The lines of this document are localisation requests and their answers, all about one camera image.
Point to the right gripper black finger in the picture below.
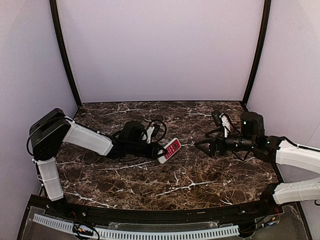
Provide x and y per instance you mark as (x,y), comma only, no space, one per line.
(211,133)
(207,146)

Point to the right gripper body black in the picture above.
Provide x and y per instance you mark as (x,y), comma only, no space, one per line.
(215,145)

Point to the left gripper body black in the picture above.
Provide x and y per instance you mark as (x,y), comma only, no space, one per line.
(153,150)

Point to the white red remote control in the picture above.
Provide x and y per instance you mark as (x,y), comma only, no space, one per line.
(172,148)

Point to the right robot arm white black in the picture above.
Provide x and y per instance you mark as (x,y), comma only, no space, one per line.
(277,150)

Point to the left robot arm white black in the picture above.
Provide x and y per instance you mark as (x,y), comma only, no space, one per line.
(48,134)

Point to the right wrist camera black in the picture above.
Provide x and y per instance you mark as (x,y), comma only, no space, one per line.
(222,123)

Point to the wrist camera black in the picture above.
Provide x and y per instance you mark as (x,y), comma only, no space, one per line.
(151,132)
(222,123)

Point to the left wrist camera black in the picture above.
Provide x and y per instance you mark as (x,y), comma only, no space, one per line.
(151,132)

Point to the left camera cable black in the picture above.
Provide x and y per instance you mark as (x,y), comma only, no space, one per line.
(163,129)

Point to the black front rail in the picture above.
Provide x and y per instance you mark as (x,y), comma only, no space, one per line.
(239,214)

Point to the right white cable duct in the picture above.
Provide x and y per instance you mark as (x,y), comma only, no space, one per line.
(208,234)

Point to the white cable duct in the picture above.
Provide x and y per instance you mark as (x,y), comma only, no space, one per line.
(208,234)
(64,226)

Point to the left white cable duct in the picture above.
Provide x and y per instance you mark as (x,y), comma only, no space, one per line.
(64,226)

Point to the right black frame post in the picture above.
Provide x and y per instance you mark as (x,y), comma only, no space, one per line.
(258,52)

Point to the black frame post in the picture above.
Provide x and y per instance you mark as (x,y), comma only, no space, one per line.
(63,51)
(258,52)

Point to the left black frame post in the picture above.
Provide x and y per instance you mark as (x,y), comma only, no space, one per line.
(63,51)

